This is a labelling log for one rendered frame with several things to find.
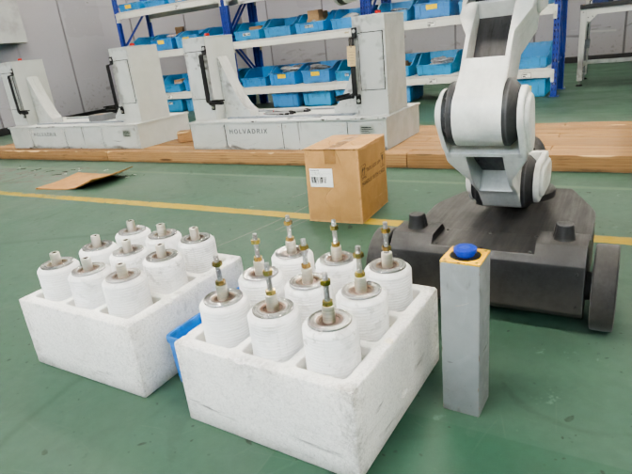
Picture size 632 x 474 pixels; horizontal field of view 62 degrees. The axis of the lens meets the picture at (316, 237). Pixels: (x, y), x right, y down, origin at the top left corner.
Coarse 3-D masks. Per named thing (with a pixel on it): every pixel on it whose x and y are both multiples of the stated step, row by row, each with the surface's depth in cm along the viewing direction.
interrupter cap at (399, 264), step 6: (396, 258) 109; (372, 264) 108; (378, 264) 108; (396, 264) 107; (402, 264) 106; (372, 270) 105; (378, 270) 105; (384, 270) 105; (390, 270) 104; (396, 270) 104; (402, 270) 104
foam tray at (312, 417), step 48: (432, 288) 111; (192, 336) 103; (384, 336) 96; (432, 336) 112; (192, 384) 103; (240, 384) 95; (288, 384) 88; (336, 384) 84; (384, 384) 92; (240, 432) 100; (288, 432) 93; (336, 432) 86; (384, 432) 94
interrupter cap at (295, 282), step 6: (294, 276) 106; (300, 276) 106; (318, 276) 105; (294, 282) 103; (300, 282) 104; (312, 282) 103; (318, 282) 102; (294, 288) 101; (300, 288) 101; (306, 288) 100; (312, 288) 101
